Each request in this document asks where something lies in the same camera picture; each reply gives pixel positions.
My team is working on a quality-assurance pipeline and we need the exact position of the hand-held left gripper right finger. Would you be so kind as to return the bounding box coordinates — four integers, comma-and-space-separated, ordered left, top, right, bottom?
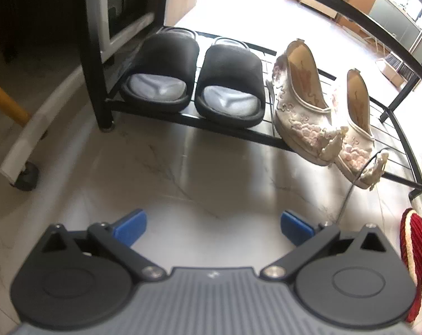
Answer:
260, 210, 386, 281

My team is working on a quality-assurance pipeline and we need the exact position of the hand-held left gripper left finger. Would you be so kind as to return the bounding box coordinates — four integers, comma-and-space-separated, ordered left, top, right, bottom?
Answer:
43, 209, 163, 283

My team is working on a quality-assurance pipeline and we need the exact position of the white embroidered shoe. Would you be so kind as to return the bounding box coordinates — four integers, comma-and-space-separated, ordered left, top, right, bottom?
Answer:
331, 69, 390, 190
266, 39, 348, 166

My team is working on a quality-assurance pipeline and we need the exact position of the black metal shoe rack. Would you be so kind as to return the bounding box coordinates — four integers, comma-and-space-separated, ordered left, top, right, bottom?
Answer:
76, 0, 422, 201

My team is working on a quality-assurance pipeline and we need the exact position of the red knitted slipper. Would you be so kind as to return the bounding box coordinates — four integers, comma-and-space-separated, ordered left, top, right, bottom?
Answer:
400, 207, 422, 323

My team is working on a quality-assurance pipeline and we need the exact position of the black slide slipper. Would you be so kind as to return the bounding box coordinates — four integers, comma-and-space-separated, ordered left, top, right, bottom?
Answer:
118, 27, 200, 113
194, 37, 266, 128

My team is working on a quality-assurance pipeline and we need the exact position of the yellow wooden pole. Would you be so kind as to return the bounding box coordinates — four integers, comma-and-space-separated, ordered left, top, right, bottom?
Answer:
0, 73, 32, 127

